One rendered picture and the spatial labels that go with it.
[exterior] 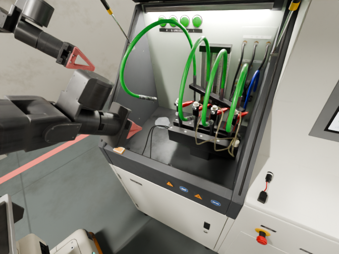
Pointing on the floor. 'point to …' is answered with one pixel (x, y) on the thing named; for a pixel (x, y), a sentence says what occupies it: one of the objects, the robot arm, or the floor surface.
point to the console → (296, 130)
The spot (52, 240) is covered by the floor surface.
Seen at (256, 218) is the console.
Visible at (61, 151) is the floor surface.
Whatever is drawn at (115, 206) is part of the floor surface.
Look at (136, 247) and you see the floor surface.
